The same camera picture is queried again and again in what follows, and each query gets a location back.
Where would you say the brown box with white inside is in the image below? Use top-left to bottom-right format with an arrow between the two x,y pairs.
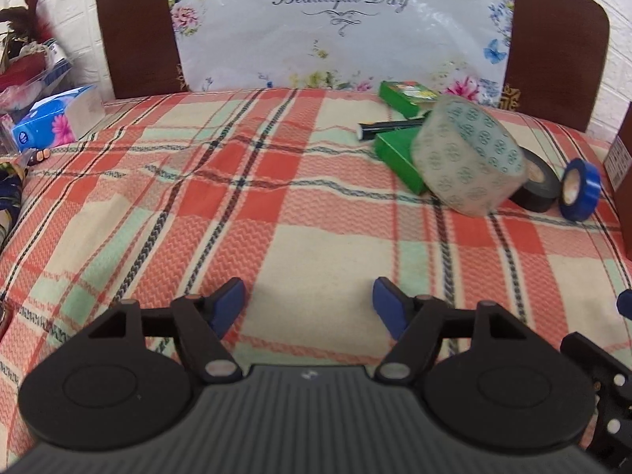
602,103 -> 632,218

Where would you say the blue tape roll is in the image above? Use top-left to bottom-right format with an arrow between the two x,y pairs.
559,158 -> 602,222

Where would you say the plain green box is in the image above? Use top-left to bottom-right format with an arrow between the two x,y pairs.
374,127 -> 429,196

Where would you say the large patterned tape roll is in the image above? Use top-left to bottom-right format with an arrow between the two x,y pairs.
411,95 -> 528,218

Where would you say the black marker pen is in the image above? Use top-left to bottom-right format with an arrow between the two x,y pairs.
358,117 -> 428,143

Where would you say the blue and white tissue box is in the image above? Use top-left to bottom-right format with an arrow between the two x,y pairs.
11,85 -> 105,152

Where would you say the brown wooden headboard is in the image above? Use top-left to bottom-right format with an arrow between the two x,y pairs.
96,0 -> 613,132

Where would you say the floral headboard panel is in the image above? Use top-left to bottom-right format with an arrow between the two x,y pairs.
163,0 -> 517,96

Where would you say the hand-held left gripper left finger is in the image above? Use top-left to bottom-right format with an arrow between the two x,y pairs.
89,279 -> 246,384

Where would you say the clear plastic container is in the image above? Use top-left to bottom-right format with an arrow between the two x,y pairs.
0,38 -> 75,112

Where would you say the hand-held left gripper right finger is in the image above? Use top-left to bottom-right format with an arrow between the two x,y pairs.
372,276 -> 531,386

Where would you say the plaid blanket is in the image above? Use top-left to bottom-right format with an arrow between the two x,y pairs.
0,86 -> 632,460

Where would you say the dark red feather decoration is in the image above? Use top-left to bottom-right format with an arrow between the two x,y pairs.
0,0 -> 56,46

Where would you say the dark floral cloth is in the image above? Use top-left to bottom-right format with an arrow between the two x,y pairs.
0,155 -> 31,252

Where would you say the black tape roll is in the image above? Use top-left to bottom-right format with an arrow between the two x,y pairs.
508,147 -> 562,213

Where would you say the green box with printed picture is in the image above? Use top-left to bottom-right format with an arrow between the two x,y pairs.
378,80 -> 441,119

